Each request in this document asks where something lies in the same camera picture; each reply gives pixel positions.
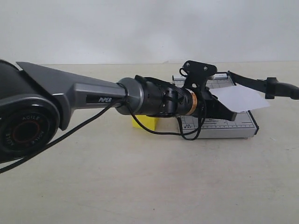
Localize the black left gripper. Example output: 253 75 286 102
200 91 237 121

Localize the white paper sheet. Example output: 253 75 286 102
210 85 270 112

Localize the black cutter blade arm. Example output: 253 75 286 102
228 71 299 100

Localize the yellow cube block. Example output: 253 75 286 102
131 115 159 131

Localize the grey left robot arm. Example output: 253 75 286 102
0 60 236 163

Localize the grey paper cutter base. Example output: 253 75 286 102
172 73 259 139

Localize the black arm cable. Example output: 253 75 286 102
0 67 207 174

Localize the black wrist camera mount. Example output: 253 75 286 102
179 60 218 91

